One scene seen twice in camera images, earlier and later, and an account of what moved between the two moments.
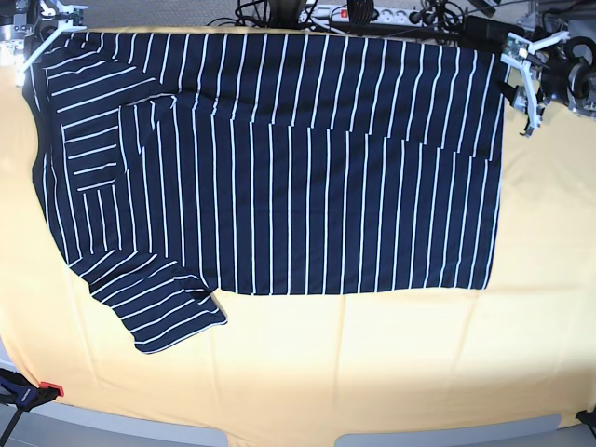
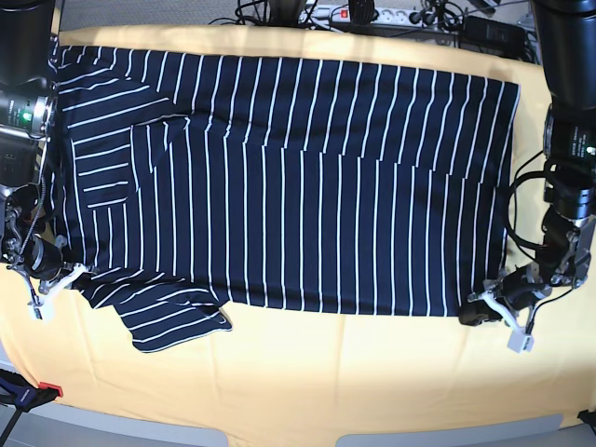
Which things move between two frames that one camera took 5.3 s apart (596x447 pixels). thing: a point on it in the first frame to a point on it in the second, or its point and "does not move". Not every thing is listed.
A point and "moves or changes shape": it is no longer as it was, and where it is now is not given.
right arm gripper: [571, 75] to [563, 258]
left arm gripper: [20, 17] to [21, 246]
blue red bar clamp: [19, 391] does not move
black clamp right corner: [587, 418] does not move
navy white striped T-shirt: [171, 165] moves or changes shape
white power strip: [338, 14] does not move
